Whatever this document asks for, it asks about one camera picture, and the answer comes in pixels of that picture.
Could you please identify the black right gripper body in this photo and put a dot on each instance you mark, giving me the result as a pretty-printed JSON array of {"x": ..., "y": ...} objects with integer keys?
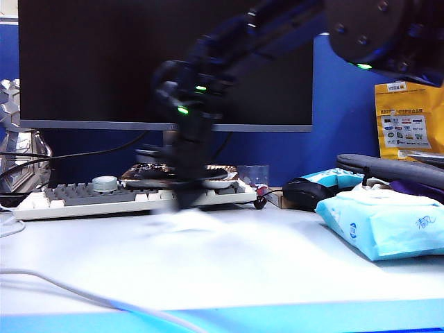
[{"x": 194, "y": 156}]

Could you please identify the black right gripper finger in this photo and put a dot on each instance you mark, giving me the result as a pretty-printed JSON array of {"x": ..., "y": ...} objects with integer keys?
[
  {"x": 182, "y": 200},
  {"x": 196, "y": 198}
]

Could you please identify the white wet wipe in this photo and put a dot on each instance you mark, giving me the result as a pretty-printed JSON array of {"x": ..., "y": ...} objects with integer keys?
[{"x": 194, "y": 223}]

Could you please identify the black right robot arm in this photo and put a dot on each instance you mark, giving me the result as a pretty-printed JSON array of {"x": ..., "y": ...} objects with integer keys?
[{"x": 364, "y": 27}]

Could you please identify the gold foil cherry tray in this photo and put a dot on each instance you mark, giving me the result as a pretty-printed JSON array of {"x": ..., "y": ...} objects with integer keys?
[{"x": 222, "y": 173}]

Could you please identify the loose red cherry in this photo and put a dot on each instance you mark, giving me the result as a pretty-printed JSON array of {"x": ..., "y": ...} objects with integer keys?
[{"x": 260, "y": 203}]

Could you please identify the light blue wet wipes pack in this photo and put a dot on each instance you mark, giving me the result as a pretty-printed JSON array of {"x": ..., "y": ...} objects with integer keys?
[{"x": 381, "y": 229}]

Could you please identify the silver monitor stand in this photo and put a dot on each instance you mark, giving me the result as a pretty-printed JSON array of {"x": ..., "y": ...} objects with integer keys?
[{"x": 169, "y": 138}]

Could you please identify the clear plastic cup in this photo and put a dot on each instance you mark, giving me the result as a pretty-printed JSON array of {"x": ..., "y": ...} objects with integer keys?
[{"x": 255, "y": 175}]

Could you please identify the translucent tape roll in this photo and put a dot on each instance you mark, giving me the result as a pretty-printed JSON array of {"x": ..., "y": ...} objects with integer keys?
[{"x": 104, "y": 185}]

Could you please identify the small cardboard box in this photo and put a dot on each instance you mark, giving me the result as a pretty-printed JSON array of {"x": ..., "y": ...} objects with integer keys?
[{"x": 279, "y": 199}]

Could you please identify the white and grey keyboard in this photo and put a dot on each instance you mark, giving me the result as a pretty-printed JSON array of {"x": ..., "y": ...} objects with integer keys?
[{"x": 86, "y": 199}]

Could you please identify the black computer mouse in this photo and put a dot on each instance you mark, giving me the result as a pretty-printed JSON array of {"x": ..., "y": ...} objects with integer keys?
[{"x": 307, "y": 194}]

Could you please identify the small blue tissue pack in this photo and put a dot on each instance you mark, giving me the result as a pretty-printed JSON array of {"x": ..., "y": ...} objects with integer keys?
[{"x": 334, "y": 177}]

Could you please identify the black computer monitor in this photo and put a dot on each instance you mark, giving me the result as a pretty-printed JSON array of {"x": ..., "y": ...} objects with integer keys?
[{"x": 86, "y": 62}]

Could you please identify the silver robot figurine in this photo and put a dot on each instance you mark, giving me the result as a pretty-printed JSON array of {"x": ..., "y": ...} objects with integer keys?
[{"x": 19, "y": 166}]

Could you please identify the grey fabric pouch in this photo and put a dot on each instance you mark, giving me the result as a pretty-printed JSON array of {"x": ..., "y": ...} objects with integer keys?
[{"x": 392, "y": 170}]

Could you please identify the yellow printed bag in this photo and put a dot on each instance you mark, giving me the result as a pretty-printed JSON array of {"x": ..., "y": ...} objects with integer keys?
[{"x": 409, "y": 118}]

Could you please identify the purple cloth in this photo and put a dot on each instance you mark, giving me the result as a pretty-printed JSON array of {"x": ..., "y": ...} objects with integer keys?
[{"x": 416, "y": 190}]

